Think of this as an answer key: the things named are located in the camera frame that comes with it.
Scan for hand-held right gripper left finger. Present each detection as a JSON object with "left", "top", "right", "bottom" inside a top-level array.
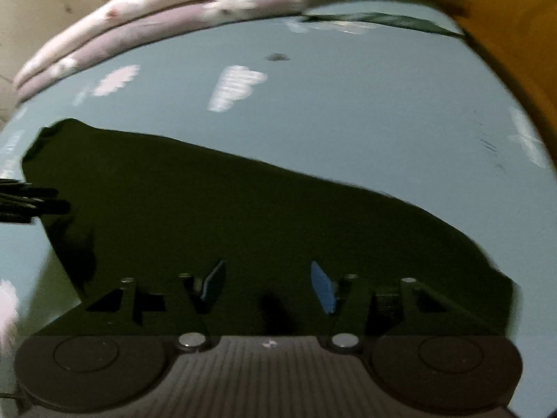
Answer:
[{"left": 85, "top": 259, "right": 228, "bottom": 353}]

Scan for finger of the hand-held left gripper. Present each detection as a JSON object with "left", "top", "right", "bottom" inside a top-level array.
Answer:
[
  {"left": 0, "top": 199, "right": 72, "bottom": 226},
  {"left": 0, "top": 178, "right": 60, "bottom": 200}
]

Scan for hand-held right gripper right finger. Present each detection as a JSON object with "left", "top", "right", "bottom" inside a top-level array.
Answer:
[{"left": 310, "top": 261, "right": 492, "bottom": 354}]

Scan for black drawstring pants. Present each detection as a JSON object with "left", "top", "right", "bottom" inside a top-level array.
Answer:
[{"left": 22, "top": 117, "right": 520, "bottom": 337}]

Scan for blue floral bed sheet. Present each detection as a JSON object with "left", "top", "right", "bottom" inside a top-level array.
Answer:
[{"left": 0, "top": 0, "right": 557, "bottom": 418}]

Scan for purple floral quilt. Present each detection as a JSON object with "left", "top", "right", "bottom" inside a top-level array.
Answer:
[{"left": 15, "top": 0, "right": 315, "bottom": 102}]

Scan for pink floral quilt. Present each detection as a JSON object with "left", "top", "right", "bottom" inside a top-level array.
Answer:
[{"left": 13, "top": 0, "right": 305, "bottom": 84}]

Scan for teal pillow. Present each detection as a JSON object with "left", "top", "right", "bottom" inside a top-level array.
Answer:
[{"left": 300, "top": 11, "right": 467, "bottom": 38}]

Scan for wooden headboard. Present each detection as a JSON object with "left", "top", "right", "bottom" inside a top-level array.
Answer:
[{"left": 439, "top": 0, "right": 557, "bottom": 142}]

